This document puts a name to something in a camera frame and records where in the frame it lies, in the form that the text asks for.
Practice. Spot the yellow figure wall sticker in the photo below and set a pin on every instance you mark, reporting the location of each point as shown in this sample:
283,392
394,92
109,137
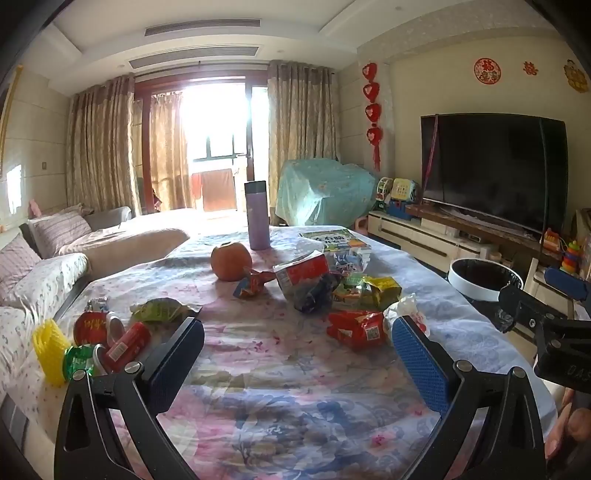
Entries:
576,76

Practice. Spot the pink kettlebell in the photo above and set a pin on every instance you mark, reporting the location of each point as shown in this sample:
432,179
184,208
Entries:
362,226

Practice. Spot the round black and white bin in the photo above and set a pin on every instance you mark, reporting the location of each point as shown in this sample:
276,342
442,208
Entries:
485,279

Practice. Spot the pink striped pillow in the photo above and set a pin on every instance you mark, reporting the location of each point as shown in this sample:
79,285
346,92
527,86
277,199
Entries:
16,265
60,230

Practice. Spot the white chair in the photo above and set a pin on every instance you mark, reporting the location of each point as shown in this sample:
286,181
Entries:
534,277

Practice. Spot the white television cabinet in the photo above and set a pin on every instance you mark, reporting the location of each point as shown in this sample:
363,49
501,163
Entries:
415,233

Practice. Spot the teal cloth covered furniture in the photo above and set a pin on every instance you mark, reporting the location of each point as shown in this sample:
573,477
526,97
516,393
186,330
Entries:
323,191

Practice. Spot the beige patterned curtain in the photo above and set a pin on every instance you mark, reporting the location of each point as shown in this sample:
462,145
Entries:
302,124
99,147

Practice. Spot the red dark snack bag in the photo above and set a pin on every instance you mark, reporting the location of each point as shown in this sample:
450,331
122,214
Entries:
300,272

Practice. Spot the white and green wheel toy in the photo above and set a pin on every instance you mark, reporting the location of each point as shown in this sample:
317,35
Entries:
383,188

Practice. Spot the small red wall sticker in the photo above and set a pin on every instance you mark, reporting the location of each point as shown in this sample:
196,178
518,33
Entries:
530,68

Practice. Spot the orange hanging towel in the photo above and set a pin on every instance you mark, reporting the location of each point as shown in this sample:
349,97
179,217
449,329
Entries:
217,189

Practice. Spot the person's right hand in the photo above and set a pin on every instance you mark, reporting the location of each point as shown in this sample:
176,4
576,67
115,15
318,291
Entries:
577,417

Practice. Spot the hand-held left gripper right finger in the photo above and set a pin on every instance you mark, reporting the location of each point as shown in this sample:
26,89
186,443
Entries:
420,364

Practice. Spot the green snack bag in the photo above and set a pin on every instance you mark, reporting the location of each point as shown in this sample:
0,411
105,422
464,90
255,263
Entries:
159,309

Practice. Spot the stack of children's books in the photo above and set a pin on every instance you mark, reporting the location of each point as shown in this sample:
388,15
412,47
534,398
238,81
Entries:
334,240

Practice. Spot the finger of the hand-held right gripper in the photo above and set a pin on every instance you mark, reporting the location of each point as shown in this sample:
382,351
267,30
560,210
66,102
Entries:
570,285
521,302

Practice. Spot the dark blue wrapper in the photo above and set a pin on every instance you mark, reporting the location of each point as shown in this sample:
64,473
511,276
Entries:
316,293

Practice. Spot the red heart hanging decoration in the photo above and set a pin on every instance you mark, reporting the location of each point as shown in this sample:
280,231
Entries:
372,113

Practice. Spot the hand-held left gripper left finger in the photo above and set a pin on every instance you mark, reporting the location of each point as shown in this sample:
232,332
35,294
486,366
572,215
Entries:
175,360

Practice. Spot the beige sheer curtain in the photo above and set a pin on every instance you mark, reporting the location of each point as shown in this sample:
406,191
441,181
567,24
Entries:
168,152

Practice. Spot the sofa with floral cover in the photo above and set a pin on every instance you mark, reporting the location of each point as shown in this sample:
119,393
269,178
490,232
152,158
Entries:
55,277

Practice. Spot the orange and blue wrapper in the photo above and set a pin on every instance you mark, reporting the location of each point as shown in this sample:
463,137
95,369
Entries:
251,284

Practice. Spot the black television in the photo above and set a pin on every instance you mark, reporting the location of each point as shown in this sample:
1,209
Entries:
494,170

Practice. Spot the red lidded bowl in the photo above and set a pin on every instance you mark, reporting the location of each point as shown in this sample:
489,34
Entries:
91,328

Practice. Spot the purple thermos bottle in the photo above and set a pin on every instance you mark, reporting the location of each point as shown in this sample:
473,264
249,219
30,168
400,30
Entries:
258,217

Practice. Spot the red snack packet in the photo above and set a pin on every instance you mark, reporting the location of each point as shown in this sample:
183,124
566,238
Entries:
355,328

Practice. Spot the round red wall sticker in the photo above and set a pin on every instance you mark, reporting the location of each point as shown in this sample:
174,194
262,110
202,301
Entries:
487,71

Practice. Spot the colourful activity cube toy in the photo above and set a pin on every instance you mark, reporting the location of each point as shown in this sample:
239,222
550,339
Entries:
404,190

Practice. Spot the red and yellow toy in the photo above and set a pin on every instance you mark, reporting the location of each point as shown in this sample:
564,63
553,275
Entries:
551,241

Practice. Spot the yellow foam net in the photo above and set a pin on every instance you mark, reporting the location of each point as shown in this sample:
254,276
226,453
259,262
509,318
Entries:
50,353

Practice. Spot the blue toy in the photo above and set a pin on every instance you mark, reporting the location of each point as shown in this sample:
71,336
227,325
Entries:
398,208

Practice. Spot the white plastic cup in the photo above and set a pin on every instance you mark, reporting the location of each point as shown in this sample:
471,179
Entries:
114,327

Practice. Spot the green and yellow wrapper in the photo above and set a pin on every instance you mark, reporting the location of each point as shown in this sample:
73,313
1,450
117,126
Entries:
374,290

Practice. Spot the white plastic bag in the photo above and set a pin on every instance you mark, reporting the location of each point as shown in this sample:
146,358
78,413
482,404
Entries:
411,311

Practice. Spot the orange fruit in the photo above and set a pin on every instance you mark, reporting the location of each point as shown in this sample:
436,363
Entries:
230,262

